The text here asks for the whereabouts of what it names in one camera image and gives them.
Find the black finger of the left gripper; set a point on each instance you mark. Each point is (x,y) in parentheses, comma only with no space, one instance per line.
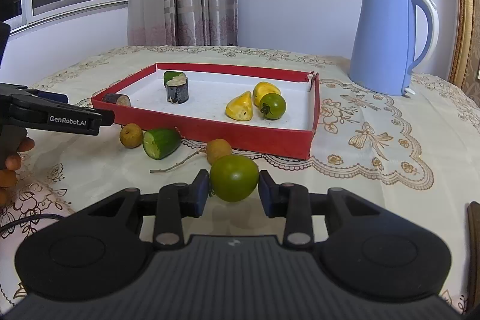
(55,116)

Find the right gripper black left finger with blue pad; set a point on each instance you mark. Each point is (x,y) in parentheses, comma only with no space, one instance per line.
(175,202)

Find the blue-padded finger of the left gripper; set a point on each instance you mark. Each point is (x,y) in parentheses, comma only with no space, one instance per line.
(48,95)

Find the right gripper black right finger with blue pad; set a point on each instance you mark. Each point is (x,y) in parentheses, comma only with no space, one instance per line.
(294,203)

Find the green tomato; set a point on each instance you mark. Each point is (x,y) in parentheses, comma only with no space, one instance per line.
(233,178)
(272,106)

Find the large yellow fruit piece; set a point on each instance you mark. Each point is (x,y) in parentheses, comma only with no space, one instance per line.
(240,108)

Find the small yellow fruit piece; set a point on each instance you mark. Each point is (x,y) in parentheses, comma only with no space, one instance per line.
(263,88)

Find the small green cucumber piece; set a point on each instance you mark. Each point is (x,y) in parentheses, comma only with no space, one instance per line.
(168,75)

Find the person's left hand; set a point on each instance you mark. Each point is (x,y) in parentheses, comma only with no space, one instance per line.
(12,164)

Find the large green cucumber piece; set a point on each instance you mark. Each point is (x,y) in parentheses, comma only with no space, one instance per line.
(161,142)

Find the brown longan with stem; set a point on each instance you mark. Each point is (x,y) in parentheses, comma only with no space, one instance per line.
(214,150)

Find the cream embroidered tablecloth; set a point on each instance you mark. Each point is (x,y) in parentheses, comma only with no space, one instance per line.
(416,156)

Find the black phone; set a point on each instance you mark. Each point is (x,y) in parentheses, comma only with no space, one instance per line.
(473,216)

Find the light blue electric kettle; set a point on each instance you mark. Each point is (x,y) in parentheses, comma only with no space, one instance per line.
(383,55)

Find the gold ornate frame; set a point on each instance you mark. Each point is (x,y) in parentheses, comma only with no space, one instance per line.
(464,70)

